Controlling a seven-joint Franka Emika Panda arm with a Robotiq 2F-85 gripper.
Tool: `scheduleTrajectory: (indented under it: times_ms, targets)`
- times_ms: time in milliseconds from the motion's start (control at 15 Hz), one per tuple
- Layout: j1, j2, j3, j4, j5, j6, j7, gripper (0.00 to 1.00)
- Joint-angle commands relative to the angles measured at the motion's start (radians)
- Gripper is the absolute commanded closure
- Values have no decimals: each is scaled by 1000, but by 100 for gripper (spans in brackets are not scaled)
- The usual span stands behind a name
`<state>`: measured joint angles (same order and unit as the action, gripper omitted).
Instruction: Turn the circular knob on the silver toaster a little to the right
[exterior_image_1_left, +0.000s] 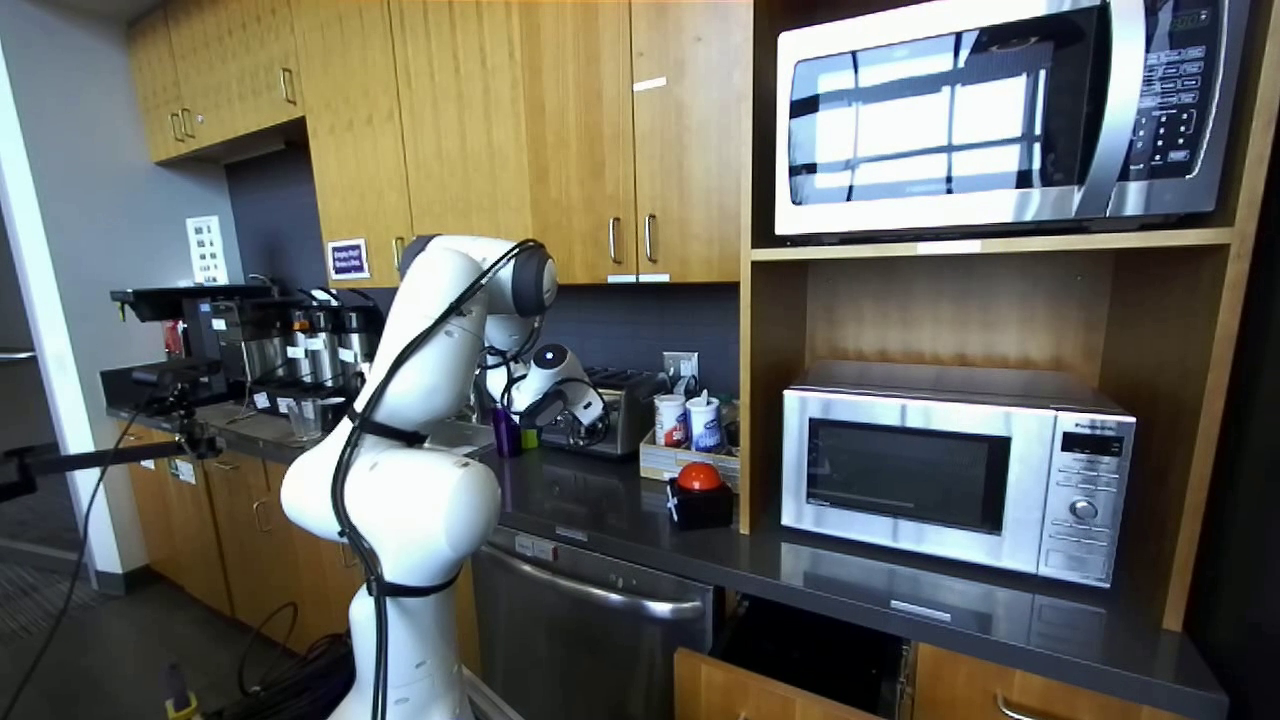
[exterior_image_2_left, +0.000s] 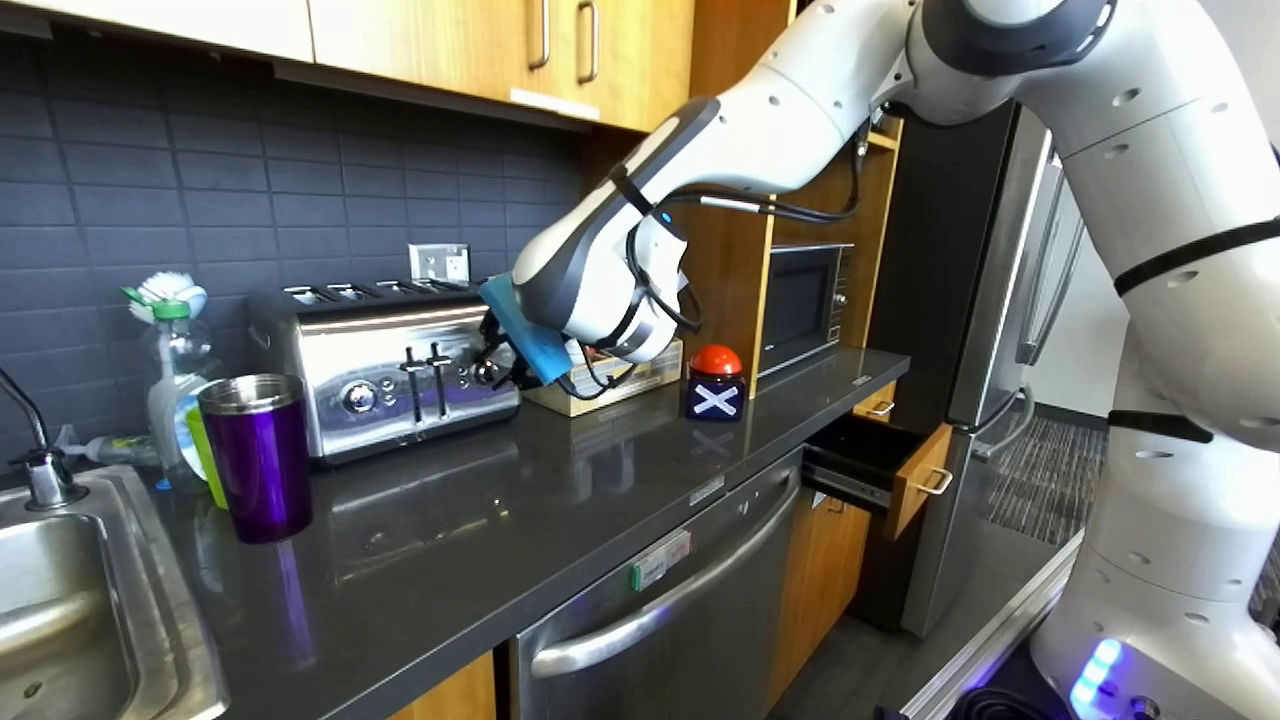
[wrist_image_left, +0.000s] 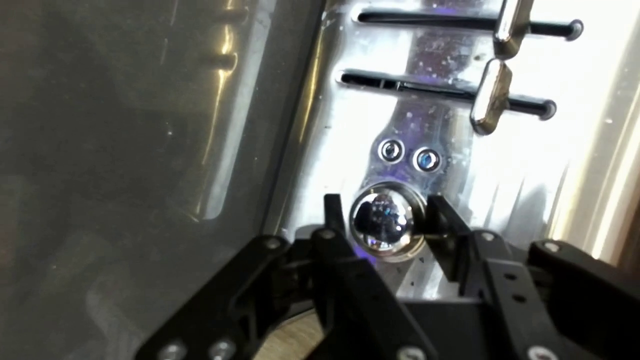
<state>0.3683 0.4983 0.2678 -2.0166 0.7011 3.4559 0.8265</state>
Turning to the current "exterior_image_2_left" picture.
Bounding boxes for wooden upper cabinets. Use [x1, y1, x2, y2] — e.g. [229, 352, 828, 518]
[0, 0, 701, 136]

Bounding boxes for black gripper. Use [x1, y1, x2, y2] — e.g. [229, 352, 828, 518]
[470, 323, 536, 397]

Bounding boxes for silver cabinet handle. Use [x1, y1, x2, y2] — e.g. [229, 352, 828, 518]
[520, 0, 556, 77]
[573, 0, 603, 89]

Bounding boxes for wooden cabinet door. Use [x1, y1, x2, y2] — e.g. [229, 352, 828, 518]
[768, 492, 880, 706]

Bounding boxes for purple tumbler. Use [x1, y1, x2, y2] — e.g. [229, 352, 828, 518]
[195, 370, 319, 549]

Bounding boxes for red button black box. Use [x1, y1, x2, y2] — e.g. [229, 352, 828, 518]
[678, 339, 751, 428]

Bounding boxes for wooden lower cabinets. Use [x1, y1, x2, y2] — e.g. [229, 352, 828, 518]
[387, 649, 501, 720]

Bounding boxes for steel sink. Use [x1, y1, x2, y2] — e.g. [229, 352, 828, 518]
[0, 464, 232, 720]

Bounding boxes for curved dishwasher handle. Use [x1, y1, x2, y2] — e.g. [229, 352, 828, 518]
[522, 480, 803, 683]

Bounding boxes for wooden shelf unit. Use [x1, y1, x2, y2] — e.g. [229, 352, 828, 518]
[665, 0, 913, 406]

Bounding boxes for open wooden drawer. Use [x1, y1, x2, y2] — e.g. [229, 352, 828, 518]
[797, 411, 961, 542]

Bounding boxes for steel refrigerator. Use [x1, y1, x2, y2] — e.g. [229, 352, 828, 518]
[860, 94, 1090, 645]

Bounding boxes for steel dishwasher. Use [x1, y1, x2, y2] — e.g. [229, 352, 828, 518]
[494, 450, 813, 720]

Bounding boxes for dark ribbed floor mat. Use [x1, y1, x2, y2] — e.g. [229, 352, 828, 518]
[971, 403, 1113, 551]

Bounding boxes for small silver microwave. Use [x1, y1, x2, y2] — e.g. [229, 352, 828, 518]
[758, 241, 860, 383]

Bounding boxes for wooden cabinets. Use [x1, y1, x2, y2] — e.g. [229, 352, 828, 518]
[0, 0, 701, 136]
[387, 649, 501, 720]

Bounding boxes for black toaster lever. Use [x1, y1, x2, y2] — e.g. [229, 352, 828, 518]
[398, 345, 433, 428]
[423, 339, 456, 421]

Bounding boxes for round silver toaster knob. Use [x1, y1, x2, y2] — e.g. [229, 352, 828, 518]
[336, 377, 378, 421]

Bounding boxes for white wall outlet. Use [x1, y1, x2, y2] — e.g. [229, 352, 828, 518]
[405, 241, 477, 292]

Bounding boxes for clear soap bottle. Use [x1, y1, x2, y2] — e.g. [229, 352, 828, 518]
[125, 266, 218, 485]

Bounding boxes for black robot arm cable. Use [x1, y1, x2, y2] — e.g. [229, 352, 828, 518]
[568, 133, 870, 406]

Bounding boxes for light wooden tray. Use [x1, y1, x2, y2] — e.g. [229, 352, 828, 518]
[522, 334, 686, 422]

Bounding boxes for grey green dish brush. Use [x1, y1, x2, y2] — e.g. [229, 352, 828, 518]
[53, 428, 165, 472]

